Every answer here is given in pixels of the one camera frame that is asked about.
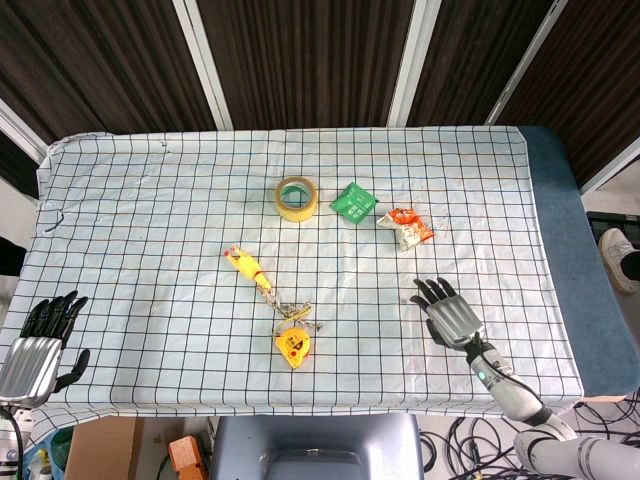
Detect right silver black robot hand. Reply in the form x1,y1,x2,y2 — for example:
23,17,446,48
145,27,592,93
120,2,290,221
409,277,485,351

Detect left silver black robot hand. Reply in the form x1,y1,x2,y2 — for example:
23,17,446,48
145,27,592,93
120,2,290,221
0,290,92,410

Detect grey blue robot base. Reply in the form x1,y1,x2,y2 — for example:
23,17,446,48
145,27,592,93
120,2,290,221
208,413,426,480

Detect yellow tape roll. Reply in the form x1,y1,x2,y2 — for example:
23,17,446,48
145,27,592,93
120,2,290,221
273,175,320,224

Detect green plastic container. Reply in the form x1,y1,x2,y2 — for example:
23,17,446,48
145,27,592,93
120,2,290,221
48,425,75,474

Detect orange white snack packet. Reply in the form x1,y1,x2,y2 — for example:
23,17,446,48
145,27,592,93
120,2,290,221
376,206,437,252

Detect cardboard box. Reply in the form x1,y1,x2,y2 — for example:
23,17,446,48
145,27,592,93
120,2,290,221
65,417,145,480

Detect green snack packet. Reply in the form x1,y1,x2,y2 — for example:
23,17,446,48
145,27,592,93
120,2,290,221
329,181,379,226

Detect yellow tape measure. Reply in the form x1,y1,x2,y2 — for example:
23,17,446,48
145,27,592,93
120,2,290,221
274,326,314,371

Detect white sneaker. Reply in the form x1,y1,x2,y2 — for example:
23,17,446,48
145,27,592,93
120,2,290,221
598,227,640,295

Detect checkered white tablecloth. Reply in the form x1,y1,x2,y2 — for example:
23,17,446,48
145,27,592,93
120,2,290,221
0,125,588,452

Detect orange plastic tool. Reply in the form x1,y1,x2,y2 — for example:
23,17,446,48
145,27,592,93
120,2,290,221
167,435,210,480

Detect yellow rubber chicken toy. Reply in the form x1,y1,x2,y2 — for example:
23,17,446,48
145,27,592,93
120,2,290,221
224,243,274,296

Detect black floor cables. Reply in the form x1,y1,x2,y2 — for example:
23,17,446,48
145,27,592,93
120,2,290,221
418,394,640,480

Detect metal keychain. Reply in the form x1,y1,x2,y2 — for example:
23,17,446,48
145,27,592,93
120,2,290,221
263,291,325,334

